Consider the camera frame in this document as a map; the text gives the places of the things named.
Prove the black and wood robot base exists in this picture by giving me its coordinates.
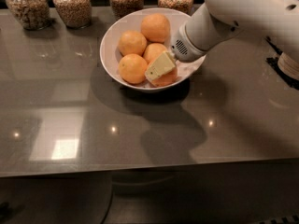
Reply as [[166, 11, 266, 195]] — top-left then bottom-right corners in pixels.
[[265, 37, 299, 90]]

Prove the orange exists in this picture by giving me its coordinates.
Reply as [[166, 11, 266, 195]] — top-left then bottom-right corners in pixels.
[[141, 13, 170, 43], [150, 68, 178, 87], [143, 43, 167, 63], [118, 30, 148, 56], [118, 54, 148, 85]]

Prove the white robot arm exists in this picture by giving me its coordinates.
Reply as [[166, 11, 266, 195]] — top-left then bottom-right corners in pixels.
[[170, 0, 299, 80]]

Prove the white ceramic bowl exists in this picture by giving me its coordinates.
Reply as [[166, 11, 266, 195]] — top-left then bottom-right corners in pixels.
[[99, 7, 206, 93]]

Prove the glass jar far left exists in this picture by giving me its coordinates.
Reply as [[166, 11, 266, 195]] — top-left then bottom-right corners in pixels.
[[6, 0, 50, 31]]

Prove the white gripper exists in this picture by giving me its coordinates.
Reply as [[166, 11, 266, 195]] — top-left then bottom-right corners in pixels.
[[145, 24, 206, 81]]

